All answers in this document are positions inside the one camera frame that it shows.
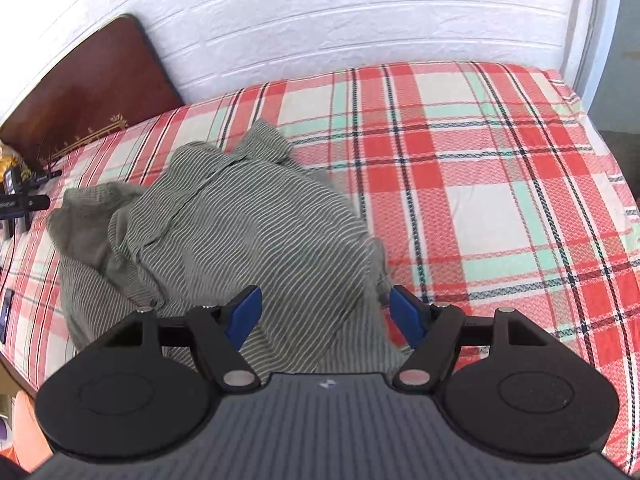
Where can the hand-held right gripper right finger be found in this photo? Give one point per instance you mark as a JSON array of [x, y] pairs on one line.
[[407, 317]]

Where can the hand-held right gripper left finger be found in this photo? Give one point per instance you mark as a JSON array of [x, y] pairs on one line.
[[242, 317]]

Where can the green striped shirt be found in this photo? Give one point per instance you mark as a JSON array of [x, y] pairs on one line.
[[250, 235]]

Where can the red plaid bed sheet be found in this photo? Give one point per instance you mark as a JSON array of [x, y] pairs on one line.
[[475, 160]]

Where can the black phone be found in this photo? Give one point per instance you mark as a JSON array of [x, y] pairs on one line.
[[5, 317]]

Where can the person's orange clothing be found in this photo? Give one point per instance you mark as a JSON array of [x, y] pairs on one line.
[[30, 430]]

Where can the black tripod device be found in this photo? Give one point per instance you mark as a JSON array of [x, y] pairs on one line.
[[20, 205]]

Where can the brown wooden headboard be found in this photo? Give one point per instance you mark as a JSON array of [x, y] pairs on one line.
[[90, 95]]

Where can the yellow bag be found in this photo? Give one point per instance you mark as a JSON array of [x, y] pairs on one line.
[[7, 157]]

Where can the white door frame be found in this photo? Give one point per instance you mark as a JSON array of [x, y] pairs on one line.
[[595, 20]]

